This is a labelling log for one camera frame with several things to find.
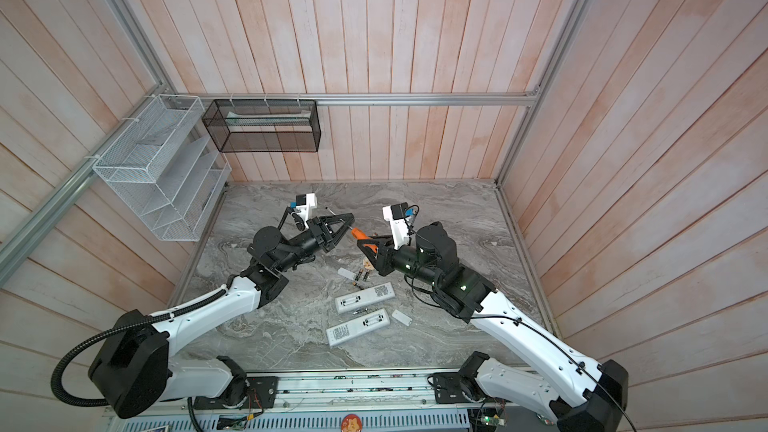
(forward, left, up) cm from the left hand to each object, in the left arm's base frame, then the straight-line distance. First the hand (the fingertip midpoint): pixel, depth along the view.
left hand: (355, 224), depth 67 cm
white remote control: (-14, +1, -30) cm, 33 cm away
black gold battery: (+3, -1, -32) cm, 33 cm away
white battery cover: (-10, -12, -32) cm, 36 cm away
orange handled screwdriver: (-3, -1, 0) cm, 3 cm away
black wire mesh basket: (+49, +36, -7) cm, 61 cm away
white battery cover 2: (+4, +5, -32) cm, 33 cm away
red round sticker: (-36, +1, -31) cm, 47 cm away
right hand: (-4, -1, -1) cm, 5 cm away
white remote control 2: (-5, 0, -31) cm, 31 cm away
